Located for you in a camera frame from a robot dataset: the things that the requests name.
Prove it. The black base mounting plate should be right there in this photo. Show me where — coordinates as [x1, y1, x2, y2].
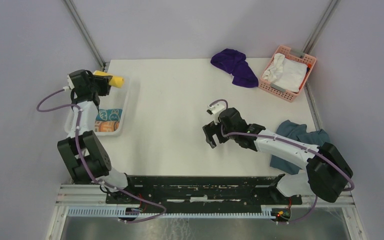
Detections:
[99, 175, 303, 215]

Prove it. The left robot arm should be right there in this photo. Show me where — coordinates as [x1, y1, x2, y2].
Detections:
[57, 69, 138, 204]

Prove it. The white plastic basket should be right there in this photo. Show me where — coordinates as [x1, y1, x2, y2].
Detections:
[64, 78, 130, 138]

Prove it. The dark teal cloth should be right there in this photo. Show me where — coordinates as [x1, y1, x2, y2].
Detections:
[269, 119, 331, 176]

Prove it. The pink plastic basket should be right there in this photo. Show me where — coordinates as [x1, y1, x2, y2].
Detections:
[258, 45, 317, 103]

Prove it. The white cloth in basket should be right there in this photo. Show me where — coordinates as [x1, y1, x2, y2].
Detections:
[262, 53, 308, 93]

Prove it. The purple cloth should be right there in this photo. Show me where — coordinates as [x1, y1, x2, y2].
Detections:
[210, 48, 259, 88]

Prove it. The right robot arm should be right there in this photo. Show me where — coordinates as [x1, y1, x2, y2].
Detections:
[202, 103, 355, 204]

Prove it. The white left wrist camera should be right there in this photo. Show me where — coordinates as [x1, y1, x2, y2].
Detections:
[63, 75, 75, 92]

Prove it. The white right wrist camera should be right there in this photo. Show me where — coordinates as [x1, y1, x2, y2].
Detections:
[206, 103, 227, 125]

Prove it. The white toothed cable rail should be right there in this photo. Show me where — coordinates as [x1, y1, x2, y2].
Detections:
[67, 206, 277, 220]

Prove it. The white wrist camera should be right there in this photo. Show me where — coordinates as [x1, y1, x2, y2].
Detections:
[206, 103, 227, 125]
[63, 75, 75, 92]

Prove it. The cream rabbit text towel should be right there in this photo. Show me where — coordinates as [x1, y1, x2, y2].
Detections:
[94, 121, 120, 133]

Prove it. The yellow cloth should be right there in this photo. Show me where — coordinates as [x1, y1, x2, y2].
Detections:
[93, 70, 125, 89]

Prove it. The teal bunny pattern towel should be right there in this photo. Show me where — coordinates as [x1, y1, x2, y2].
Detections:
[95, 108, 123, 122]

